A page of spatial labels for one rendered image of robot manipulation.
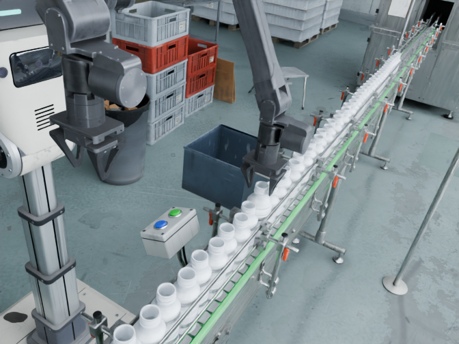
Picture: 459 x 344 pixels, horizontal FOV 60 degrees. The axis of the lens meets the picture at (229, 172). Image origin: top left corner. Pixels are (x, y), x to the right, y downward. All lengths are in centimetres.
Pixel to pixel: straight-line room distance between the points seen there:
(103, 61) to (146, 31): 275
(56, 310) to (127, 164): 158
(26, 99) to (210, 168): 82
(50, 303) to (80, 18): 120
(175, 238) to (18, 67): 56
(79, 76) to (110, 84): 6
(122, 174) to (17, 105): 200
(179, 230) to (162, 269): 143
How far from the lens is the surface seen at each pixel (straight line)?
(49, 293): 158
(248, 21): 93
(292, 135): 94
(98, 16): 61
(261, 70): 93
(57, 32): 60
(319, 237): 266
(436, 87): 566
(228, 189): 167
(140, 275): 243
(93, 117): 64
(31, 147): 118
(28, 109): 114
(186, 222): 104
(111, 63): 57
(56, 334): 173
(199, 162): 170
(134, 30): 338
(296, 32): 760
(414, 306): 270
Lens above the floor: 178
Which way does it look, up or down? 32 degrees down
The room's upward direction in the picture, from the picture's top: 8 degrees clockwise
